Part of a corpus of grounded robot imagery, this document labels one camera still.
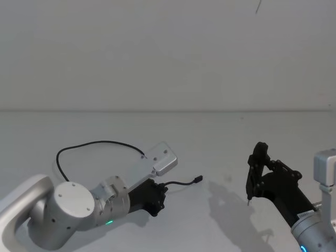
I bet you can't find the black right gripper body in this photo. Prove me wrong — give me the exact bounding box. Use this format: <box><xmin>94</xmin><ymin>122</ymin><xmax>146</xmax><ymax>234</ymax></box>
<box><xmin>258</xmin><ymin>170</ymin><xmax>317</xmax><ymax>228</ymax></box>

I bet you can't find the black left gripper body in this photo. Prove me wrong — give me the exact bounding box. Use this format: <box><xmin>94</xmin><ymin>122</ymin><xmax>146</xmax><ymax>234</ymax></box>
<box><xmin>128</xmin><ymin>179</ymin><xmax>159</xmax><ymax>214</ymax></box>

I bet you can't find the white table cloth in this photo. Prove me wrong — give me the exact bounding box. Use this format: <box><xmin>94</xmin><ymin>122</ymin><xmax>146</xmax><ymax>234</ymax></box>
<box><xmin>0</xmin><ymin>109</ymin><xmax>336</xmax><ymax>252</ymax></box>

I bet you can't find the white curtain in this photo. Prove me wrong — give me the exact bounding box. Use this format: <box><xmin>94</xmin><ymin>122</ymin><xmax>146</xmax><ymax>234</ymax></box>
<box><xmin>0</xmin><ymin>0</ymin><xmax>336</xmax><ymax>112</ymax></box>

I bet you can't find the short black cable with plug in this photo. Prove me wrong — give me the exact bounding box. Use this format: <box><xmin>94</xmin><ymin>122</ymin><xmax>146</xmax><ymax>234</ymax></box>
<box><xmin>162</xmin><ymin>175</ymin><xmax>204</xmax><ymax>188</ymax></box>

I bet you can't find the long black looping cable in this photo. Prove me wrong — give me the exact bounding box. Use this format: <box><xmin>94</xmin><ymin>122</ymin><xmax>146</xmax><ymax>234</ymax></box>
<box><xmin>56</xmin><ymin>140</ymin><xmax>148</xmax><ymax>182</ymax></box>

